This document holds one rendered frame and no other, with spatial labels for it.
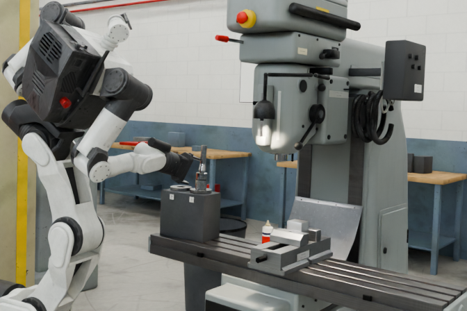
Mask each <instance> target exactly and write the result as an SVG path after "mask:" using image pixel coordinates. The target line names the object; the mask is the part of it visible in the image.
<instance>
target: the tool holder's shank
mask: <svg viewBox="0 0 467 311"><path fill-rule="evenodd" d="M206 150H207V145H201V154H200V159H201V160H200V163H199V169H198V170H199V172H200V173H205V171H206Z"/></svg>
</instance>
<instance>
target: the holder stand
mask: <svg viewBox="0 0 467 311"><path fill-rule="evenodd" d="M220 198H221V193H220V192H212V189H209V188H206V190H197V189H195V188H192V187H191V186H188V185H173V186H170V189H165V190H161V220H160V235H166V236H170V237H177V238H181V239H187V240H191V241H195V242H201V243H203V242H207V241H209V240H212V239H216V238H218V237H219V236H220Z"/></svg>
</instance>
